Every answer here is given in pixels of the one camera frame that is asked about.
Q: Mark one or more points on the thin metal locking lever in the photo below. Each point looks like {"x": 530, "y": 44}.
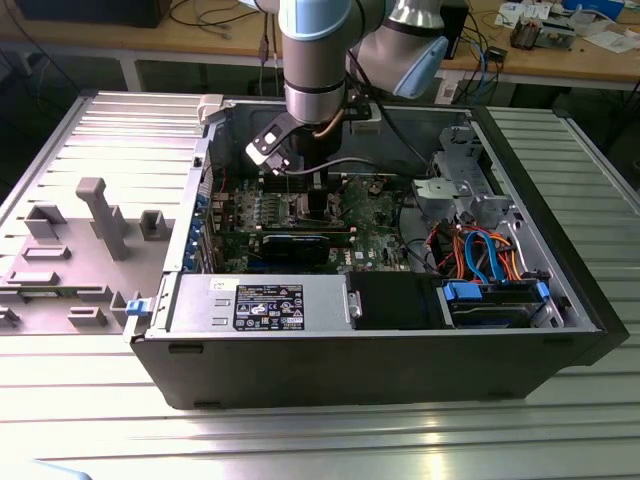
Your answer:
{"x": 289, "y": 186}

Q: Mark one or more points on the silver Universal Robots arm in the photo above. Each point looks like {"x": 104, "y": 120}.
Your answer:
{"x": 315, "y": 60}

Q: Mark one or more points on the CPU socket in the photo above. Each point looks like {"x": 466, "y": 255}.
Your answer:
{"x": 289, "y": 219}

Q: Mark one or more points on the green motherboard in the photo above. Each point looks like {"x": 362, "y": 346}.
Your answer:
{"x": 370, "y": 235}

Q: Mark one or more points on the black graphics card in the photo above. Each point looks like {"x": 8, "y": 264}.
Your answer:
{"x": 295, "y": 247}

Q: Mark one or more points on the beige case latch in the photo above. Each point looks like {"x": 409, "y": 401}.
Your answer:
{"x": 209, "y": 109}

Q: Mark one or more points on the silver drive cage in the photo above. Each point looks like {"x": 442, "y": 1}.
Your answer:
{"x": 440, "y": 192}

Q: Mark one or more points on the wooden workbench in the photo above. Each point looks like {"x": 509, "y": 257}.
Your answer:
{"x": 200, "y": 35}

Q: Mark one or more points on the black upright box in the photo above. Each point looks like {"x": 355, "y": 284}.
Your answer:
{"x": 456, "y": 25}

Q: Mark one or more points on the silver power supply unit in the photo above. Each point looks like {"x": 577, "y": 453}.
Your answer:
{"x": 200, "y": 302}

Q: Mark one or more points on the black open PC case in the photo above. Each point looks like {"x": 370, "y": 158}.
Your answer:
{"x": 350, "y": 370}

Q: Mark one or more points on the hard disk in blue carrier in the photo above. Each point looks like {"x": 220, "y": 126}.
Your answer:
{"x": 482, "y": 307}

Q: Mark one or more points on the small brown electronic device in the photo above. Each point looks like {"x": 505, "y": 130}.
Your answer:
{"x": 525, "y": 34}

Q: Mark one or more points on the blue case latch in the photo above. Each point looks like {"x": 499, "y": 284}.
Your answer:
{"x": 138, "y": 307}

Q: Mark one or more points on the grey parts rack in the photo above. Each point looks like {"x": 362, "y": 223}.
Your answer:
{"x": 90, "y": 260}

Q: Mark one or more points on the black box on workbench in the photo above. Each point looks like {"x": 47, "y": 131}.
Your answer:
{"x": 90, "y": 11}

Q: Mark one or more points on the green RAM stick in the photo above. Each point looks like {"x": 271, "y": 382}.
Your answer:
{"x": 47, "y": 294}

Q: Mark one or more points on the white paper sheets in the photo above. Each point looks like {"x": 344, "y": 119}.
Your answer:
{"x": 612, "y": 40}

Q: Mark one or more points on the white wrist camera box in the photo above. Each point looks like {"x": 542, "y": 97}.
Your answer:
{"x": 267, "y": 142}

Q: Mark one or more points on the black bracketed wrist camera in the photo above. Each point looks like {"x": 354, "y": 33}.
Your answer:
{"x": 365, "y": 117}

